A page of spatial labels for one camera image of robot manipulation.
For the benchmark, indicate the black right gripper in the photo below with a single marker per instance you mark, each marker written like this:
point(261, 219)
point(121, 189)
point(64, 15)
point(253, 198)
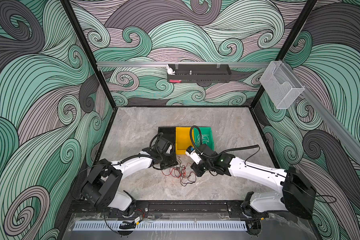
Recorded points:
point(194, 167)

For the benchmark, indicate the black corner frame post right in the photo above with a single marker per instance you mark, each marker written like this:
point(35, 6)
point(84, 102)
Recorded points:
point(293, 35)

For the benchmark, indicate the yellow storage bin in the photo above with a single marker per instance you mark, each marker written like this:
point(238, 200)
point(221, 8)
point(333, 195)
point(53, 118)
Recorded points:
point(183, 140)

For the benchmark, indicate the green storage bin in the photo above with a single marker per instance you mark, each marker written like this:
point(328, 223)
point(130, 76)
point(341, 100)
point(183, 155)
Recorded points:
point(207, 137)

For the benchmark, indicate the black corner frame post left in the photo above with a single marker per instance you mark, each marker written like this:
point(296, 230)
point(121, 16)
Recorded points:
point(88, 52)

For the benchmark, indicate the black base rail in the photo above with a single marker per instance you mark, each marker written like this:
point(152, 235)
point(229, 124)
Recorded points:
point(150, 209)

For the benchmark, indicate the black corner frame post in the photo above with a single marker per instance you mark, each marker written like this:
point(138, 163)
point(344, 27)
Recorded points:
point(88, 52)
point(293, 35)

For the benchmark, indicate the black wall shelf tray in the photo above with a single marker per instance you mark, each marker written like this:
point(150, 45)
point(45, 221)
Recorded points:
point(201, 74)

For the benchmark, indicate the clear plastic wall holder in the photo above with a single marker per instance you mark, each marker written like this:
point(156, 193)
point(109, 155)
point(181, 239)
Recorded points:
point(281, 84)

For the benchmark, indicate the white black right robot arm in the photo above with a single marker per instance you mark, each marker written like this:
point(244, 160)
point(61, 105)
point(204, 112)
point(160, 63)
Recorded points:
point(292, 190)

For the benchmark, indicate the black storage bin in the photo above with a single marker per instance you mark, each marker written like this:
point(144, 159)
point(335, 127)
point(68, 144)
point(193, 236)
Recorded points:
point(169, 133)

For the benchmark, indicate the white slotted cable duct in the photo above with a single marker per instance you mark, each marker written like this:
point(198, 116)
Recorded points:
point(236, 226)

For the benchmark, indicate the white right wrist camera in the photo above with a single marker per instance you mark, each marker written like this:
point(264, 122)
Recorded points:
point(191, 152)

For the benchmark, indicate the white rabbit figurine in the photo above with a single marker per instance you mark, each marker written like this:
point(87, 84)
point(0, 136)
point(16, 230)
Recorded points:
point(170, 71)

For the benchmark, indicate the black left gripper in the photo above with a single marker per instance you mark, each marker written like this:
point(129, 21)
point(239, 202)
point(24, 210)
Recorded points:
point(173, 162)

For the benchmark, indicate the aluminium wall rail back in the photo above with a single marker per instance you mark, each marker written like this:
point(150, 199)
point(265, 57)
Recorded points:
point(140, 64)

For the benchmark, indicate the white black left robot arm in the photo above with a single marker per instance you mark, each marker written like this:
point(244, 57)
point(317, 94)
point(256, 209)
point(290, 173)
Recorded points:
point(101, 185)

